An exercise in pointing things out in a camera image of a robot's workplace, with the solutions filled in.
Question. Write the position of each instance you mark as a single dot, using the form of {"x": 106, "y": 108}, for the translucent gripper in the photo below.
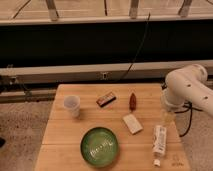
{"x": 167, "y": 117}

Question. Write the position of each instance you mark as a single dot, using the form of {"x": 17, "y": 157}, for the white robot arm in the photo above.
{"x": 186, "y": 84}

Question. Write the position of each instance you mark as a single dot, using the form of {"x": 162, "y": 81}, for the white toothpaste tube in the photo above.
{"x": 159, "y": 145}

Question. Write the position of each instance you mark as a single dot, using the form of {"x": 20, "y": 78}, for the white soap bar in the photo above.
{"x": 132, "y": 123}

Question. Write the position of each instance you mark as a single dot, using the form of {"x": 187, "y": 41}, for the dark chocolate bar box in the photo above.
{"x": 106, "y": 99}

